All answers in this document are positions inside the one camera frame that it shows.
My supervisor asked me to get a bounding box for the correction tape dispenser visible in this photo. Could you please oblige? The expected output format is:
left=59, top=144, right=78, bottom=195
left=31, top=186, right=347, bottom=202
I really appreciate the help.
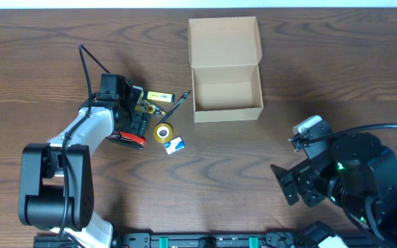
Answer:
left=135, top=99, right=166, bottom=115

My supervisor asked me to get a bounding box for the black ballpoint pen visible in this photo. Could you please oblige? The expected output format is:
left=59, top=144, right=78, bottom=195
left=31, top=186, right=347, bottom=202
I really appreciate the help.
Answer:
left=160, top=90, right=191, bottom=124

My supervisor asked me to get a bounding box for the cardboard box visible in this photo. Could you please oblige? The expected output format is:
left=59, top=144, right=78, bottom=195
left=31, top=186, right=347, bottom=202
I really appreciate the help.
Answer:
left=188, top=17, right=264, bottom=123

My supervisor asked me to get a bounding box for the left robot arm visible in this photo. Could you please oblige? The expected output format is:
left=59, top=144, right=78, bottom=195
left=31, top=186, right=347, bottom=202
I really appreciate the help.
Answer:
left=18, top=74, right=144, bottom=247

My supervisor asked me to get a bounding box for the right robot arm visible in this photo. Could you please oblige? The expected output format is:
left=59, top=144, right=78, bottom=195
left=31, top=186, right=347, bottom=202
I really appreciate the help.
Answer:
left=270, top=116, right=397, bottom=247

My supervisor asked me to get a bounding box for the red black stapler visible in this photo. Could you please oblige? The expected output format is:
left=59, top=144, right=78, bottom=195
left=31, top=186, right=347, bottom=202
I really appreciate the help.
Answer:
left=108, top=132, right=145, bottom=149

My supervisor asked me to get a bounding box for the yellow adhesive tape roll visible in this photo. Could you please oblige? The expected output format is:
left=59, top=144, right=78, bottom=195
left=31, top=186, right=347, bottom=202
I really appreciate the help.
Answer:
left=153, top=123, right=173, bottom=144

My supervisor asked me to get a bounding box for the yellow highlighter marker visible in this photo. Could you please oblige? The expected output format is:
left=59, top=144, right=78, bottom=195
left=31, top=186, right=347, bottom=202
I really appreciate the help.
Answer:
left=145, top=91, right=175, bottom=103

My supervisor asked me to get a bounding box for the blue white staples box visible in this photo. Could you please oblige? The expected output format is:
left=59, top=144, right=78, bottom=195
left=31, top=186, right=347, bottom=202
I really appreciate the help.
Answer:
left=164, top=137, right=185, bottom=154

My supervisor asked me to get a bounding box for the green clamp right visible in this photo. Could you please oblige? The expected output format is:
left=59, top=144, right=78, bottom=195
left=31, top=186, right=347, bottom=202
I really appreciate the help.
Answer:
left=248, top=237, right=258, bottom=248

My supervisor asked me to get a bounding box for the green clamp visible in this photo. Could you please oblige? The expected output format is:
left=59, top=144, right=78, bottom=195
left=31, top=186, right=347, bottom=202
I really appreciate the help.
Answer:
left=159, top=237, right=169, bottom=248
left=248, top=237, right=258, bottom=248

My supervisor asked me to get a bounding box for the green clamp left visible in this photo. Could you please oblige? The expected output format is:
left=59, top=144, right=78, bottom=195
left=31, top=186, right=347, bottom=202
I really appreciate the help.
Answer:
left=159, top=237, right=169, bottom=248

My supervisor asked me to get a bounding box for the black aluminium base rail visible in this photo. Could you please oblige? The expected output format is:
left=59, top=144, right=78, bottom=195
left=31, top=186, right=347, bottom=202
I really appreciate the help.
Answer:
left=32, top=231, right=358, bottom=248

